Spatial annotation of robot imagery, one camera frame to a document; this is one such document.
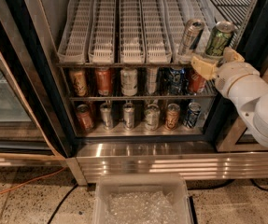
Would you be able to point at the left glass fridge door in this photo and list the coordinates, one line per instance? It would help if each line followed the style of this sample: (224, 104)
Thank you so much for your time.
(21, 134)

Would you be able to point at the tan can shelf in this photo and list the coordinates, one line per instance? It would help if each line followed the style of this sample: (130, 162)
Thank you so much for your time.
(172, 116)
(78, 80)

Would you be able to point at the white can middle shelf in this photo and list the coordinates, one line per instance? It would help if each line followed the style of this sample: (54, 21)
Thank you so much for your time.
(128, 82)

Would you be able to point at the white can bottom shelf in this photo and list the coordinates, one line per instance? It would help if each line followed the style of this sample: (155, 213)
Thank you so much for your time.
(152, 117)

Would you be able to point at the red can middle shelf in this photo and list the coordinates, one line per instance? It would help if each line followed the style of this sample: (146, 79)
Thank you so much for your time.
(196, 83)

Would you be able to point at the silver can shelf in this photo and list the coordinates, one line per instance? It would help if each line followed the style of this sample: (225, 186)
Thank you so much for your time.
(152, 74)
(128, 116)
(106, 114)

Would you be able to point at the orange can middle shelf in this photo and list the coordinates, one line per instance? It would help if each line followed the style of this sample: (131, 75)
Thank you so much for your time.
(103, 78)

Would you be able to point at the clear plastic bin with ice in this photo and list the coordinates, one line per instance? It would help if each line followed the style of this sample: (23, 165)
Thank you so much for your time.
(141, 199)

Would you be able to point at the tan can middle shelf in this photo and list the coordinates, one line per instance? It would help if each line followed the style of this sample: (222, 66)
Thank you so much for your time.
(78, 80)

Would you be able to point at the orange can bottom shelf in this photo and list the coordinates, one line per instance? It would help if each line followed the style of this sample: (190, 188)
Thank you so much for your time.
(84, 116)

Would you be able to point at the stainless steel fridge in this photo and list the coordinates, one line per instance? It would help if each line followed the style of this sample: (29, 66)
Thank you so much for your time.
(220, 146)

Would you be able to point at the silver can bottom shelf left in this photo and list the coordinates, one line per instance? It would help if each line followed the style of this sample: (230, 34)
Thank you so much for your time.
(106, 114)

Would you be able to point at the tan can bottom shelf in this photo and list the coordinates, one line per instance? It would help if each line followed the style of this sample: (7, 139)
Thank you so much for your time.
(172, 116)

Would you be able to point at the white can shelf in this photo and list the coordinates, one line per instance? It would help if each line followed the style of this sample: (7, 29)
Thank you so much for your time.
(128, 82)
(152, 117)

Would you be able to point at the blue can bottom shelf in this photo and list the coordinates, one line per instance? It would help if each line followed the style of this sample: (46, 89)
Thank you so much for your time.
(192, 115)

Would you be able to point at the green soda can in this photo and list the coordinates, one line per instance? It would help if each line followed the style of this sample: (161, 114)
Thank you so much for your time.
(220, 38)

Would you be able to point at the blue can shelf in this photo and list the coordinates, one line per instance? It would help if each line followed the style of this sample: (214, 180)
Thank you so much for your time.
(175, 78)
(192, 115)

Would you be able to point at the silver can bottom shelf centre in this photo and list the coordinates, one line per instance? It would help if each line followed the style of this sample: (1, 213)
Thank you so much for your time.
(128, 116)

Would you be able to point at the blue can middle shelf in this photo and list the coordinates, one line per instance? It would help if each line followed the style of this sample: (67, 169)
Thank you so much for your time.
(175, 78)

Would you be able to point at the orange can shelf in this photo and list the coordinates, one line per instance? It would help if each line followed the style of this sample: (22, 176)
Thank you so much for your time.
(84, 116)
(103, 78)

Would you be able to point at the silver can on top shelf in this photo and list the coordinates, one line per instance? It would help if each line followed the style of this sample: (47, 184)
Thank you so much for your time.
(191, 36)

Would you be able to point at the silver can middle shelf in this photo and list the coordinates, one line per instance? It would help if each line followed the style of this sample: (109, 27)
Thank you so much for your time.
(152, 74)

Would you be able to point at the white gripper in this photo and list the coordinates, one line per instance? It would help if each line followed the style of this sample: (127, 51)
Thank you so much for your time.
(232, 75)

